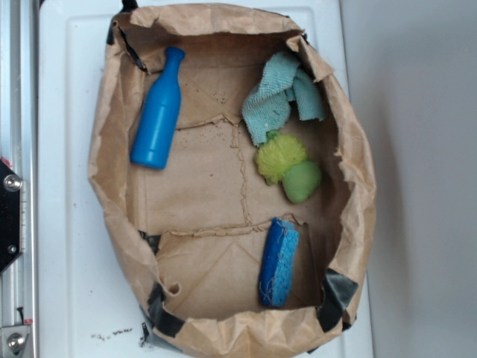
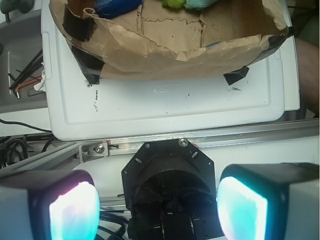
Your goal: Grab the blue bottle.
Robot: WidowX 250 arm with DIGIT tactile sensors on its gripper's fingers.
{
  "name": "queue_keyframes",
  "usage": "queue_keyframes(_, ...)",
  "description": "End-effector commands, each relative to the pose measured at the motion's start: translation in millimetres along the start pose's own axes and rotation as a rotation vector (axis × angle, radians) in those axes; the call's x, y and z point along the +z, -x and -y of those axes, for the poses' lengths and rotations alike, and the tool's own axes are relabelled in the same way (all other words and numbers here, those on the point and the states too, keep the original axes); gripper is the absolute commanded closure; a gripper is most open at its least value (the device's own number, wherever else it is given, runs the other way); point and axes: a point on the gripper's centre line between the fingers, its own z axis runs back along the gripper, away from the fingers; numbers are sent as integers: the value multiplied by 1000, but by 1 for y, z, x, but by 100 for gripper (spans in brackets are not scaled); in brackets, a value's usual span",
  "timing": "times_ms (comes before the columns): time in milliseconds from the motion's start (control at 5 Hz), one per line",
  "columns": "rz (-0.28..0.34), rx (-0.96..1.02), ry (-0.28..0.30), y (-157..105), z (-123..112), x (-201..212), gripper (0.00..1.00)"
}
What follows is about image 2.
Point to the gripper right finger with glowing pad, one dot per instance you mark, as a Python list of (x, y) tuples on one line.
[(273, 201)]

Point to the crumpled white paper scrap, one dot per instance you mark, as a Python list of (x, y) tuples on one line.
[(41, 86)]

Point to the teal cloth rag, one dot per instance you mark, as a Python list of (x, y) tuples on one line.
[(199, 4)]

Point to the metal corner bracket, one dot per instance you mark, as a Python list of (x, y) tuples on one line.
[(93, 150)]

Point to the orange allen key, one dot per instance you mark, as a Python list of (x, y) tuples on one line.
[(25, 84)]

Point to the blue sponge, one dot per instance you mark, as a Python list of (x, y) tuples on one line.
[(110, 9)]

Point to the brown paper bag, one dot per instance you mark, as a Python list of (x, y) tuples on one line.
[(153, 42)]

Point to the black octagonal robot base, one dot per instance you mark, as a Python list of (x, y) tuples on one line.
[(170, 190)]

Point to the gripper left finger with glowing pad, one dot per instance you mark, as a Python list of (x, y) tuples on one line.
[(48, 205)]

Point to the green fuzzy plush toy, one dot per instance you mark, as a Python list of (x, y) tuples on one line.
[(174, 4)]

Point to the aluminium extrusion rail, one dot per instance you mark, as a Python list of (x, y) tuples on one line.
[(288, 141)]

